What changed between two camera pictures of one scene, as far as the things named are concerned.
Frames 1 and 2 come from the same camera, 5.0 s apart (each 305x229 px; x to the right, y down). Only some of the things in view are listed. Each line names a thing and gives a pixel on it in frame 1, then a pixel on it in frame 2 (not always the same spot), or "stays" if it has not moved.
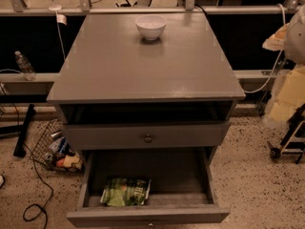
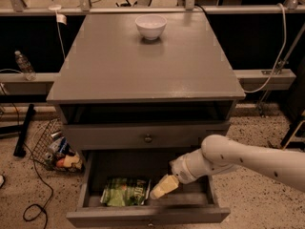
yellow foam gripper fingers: (276, 42) → (166, 185)
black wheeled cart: (294, 140) stays
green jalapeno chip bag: (125, 192) stays
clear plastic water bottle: (26, 67) stays
